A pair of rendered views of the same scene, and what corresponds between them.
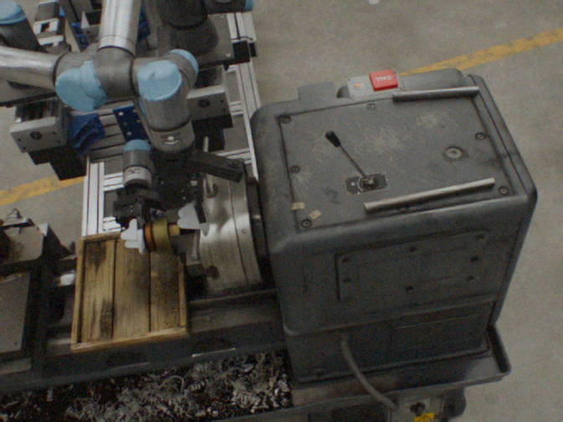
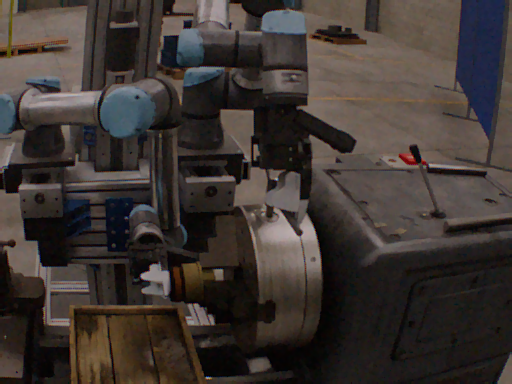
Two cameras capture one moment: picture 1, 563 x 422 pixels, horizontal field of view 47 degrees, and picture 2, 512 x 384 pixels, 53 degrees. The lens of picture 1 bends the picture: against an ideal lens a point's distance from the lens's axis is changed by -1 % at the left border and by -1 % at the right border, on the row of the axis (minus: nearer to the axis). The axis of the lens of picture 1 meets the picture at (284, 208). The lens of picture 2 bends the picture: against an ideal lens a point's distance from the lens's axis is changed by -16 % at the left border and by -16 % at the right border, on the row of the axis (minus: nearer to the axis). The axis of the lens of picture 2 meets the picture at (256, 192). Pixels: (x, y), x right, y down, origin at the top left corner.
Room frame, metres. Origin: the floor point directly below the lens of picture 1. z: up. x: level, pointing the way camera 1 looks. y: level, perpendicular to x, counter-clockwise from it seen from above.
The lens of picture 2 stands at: (-0.03, 0.48, 1.73)
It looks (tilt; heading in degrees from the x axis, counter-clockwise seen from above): 23 degrees down; 344
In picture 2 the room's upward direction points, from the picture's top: 5 degrees clockwise
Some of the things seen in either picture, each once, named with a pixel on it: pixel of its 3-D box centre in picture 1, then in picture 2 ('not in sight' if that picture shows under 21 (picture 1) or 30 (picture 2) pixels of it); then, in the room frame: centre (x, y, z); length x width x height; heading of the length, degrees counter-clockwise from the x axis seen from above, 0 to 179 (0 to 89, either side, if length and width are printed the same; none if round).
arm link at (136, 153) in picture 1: (137, 162); (144, 227); (1.26, 0.37, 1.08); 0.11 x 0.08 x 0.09; 0
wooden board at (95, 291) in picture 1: (131, 284); (131, 354); (0.99, 0.44, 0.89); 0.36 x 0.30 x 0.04; 0
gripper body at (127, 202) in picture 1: (133, 206); (148, 258); (1.10, 0.38, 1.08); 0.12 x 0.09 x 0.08; 0
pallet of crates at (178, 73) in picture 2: not in sight; (204, 46); (8.18, -0.98, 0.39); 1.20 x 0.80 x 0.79; 108
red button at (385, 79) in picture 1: (383, 81); (412, 160); (1.22, -0.30, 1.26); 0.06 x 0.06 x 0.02; 0
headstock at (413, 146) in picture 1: (381, 197); (418, 267); (1.01, -0.25, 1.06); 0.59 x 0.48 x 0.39; 90
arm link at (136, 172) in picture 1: (136, 182); (147, 240); (1.18, 0.38, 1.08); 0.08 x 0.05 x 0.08; 90
